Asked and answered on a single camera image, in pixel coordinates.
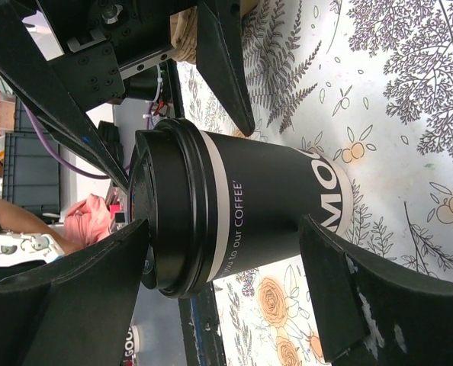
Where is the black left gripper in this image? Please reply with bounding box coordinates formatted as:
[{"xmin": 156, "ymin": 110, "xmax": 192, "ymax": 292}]
[{"xmin": 0, "ymin": 0, "xmax": 255, "ymax": 190}]

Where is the white paper cup stack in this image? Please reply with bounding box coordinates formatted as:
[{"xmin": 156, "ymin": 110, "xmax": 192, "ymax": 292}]
[{"xmin": 120, "ymin": 325, "xmax": 140, "ymax": 366}]

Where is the pink cloth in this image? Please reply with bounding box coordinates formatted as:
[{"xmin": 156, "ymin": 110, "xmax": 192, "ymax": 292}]
[{"xmin": 63, "ymin": 194, "xmax": 111, "ymax": 247}]

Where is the black sleeved paper cup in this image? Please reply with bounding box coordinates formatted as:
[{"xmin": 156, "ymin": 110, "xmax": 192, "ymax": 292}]
[{"xmin": 201, "ymin": 132, "xmax": 353, "ymax": 281}]

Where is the brown cardboard cup carrier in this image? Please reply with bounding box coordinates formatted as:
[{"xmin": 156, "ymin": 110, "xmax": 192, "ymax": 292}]
[{"xmin": 170, "ymin": 1, "xmax": 259, "ymax": 69}]

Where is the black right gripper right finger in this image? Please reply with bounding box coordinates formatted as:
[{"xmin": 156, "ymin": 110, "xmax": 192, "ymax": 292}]
[{"xmin": 299, "ymin": 217, "xmax": 453, "ymax": 365}]

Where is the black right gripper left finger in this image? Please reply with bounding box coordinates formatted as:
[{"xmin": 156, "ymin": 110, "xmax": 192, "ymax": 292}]
[{"xmin": 0, "ymin": 220, "xmax": 148, "ymax": 365}]

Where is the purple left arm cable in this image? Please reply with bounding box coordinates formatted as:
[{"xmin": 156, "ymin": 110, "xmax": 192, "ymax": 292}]
[{"xmin": 22, "ymin": 102, "xmax": 132, "ymax": 180}]

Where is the dark storage crate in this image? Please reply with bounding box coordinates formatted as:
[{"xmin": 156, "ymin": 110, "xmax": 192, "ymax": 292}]
[{"xmin": 2, "ymin": 100, "xmax": 61, "ymax": 220}]

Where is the floral patterned table mat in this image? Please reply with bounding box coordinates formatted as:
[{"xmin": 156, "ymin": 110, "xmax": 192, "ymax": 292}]
[{"xmin": 214, "ymin": 1, "xmax": 453, "ymax": 365}]

